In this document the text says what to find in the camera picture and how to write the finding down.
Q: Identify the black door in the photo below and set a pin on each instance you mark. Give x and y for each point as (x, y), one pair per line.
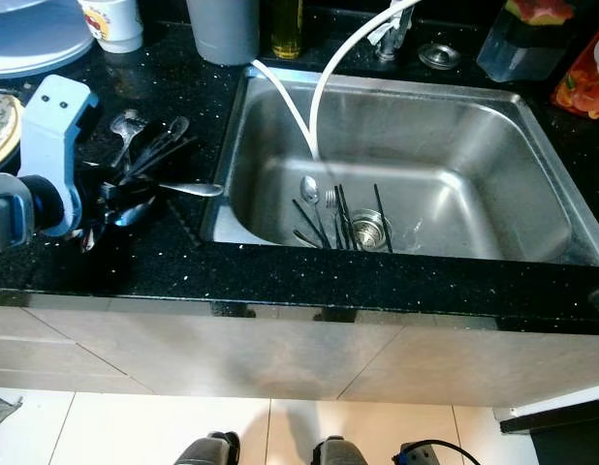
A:
(571, 446)

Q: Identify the white printed cup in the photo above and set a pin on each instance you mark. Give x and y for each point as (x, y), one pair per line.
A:
(113, 24)

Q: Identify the metal faucet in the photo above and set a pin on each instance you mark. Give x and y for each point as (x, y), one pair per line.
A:
(389, 39)

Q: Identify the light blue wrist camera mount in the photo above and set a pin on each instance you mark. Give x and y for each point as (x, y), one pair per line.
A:
(57, 126)
(416, 453)

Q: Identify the stainless steel sink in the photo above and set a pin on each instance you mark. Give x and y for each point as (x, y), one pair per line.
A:
(455, 174)

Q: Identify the light blue left wrist camera mount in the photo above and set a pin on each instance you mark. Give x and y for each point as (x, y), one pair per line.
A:
(57, 126)

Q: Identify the silver fork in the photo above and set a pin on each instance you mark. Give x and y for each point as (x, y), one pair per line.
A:
(331, 198)

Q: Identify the metal drain strainer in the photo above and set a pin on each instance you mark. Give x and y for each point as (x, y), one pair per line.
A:
(369, 231)

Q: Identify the grey plastic container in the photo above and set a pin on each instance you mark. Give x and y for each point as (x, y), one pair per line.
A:
(222, 29)

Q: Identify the clear plastic container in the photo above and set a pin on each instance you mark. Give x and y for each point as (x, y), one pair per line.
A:
(518, 53)

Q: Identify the small white plate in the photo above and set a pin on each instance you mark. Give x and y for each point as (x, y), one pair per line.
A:
(9, 5)

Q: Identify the red yellow sponge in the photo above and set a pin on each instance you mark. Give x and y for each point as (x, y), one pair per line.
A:
(537, 12)

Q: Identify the round metal sink cap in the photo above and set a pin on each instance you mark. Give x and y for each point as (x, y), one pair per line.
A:
(439, 55)

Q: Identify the yellow lemon print plate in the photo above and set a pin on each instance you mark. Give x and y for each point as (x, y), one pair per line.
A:
(4, 126)

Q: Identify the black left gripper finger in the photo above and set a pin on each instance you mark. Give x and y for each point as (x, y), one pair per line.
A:
(144, 182)
(141, 197)

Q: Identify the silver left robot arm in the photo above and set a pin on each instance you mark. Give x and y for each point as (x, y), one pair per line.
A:
(14, 208)

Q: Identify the light blue right wrist camera mount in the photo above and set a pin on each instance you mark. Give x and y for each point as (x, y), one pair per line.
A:
(416, 453)

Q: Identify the orange soap pouch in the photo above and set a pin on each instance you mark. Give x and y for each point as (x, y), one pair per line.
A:
(585, 87)

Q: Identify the grey left robot leg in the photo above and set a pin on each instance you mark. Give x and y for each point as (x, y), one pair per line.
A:
(207, 451)

